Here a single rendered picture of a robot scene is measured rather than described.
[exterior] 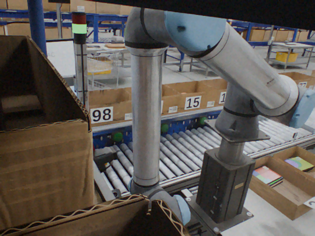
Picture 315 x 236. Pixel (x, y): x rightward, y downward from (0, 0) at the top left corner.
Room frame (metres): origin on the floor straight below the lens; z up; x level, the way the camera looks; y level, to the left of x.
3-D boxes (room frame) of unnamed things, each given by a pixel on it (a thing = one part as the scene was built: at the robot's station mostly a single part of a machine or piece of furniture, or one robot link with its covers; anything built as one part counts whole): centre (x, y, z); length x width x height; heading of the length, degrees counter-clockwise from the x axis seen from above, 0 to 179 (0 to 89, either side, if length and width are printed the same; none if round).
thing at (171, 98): (2.00, 0.06, 0.96); 0.39 x 0.29 x 0.17; 122
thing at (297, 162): (1.48, -0.96, 0.79); 0.19 x 0.14 x 0.02; 120
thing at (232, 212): (1.05, -0.36, 0.91); 0.26 x 0.26 x 0.33; 32
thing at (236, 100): (1.05, -0.37, 1.41); 0.17 x 0.15 x 0.18; 38
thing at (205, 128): (1.84, -0.55, 0.72); 0.52 x 0.05 x 0.05; 32
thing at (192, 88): (2.21, -0.27, 0.96); 0.39 x 0.29 x 0.17; 122
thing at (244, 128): (1.05, -0.36, 1.27); 0.19 x 0.19 x 0.10
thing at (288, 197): (1.23, -0.74, 0.80); 0.38 x 0.28 x 0.10; 33
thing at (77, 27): (0.99, 0.31, 1.62); 0.05 x 0.05 x 0.06
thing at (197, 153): (1.67, -0.28, 0.72); 0.52 x 0.05 x 0.05; 32
